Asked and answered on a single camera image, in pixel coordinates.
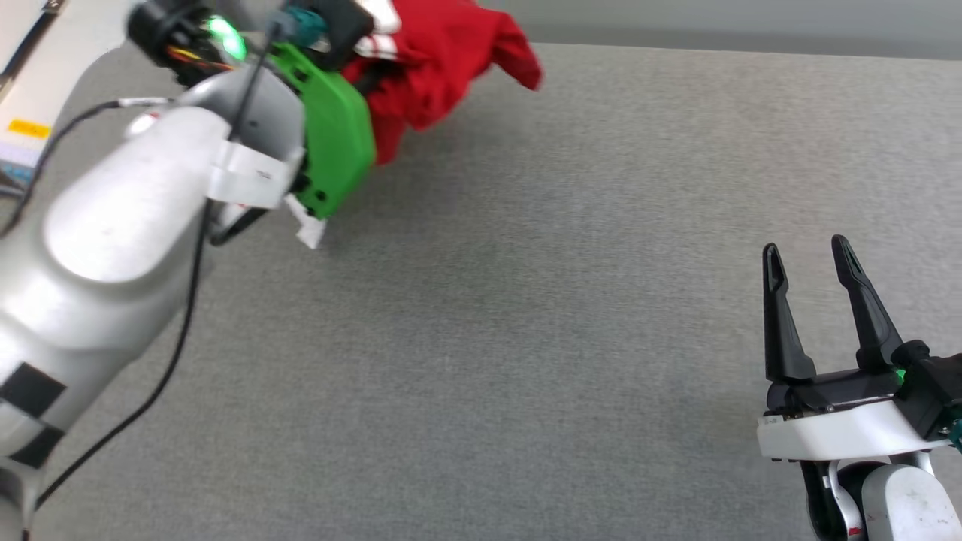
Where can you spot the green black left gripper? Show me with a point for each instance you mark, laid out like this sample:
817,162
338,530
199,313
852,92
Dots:
338,143

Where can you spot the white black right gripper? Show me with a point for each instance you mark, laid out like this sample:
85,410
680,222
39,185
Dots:
842,432

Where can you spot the red Bulls basketball jersey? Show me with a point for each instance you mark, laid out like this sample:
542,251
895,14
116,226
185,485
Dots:
451,68

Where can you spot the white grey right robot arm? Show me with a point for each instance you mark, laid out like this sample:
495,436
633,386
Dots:
902,503

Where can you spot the white flat panel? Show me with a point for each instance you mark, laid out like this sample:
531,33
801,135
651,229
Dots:
68,68

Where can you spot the box with yellow label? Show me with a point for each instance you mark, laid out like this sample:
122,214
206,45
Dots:
26,129

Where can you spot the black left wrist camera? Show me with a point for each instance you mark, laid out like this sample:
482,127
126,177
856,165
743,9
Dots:
346,30

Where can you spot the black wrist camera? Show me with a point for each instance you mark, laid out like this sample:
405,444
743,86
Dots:
346,30
932,383

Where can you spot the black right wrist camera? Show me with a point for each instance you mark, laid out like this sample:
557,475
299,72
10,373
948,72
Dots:
932,383

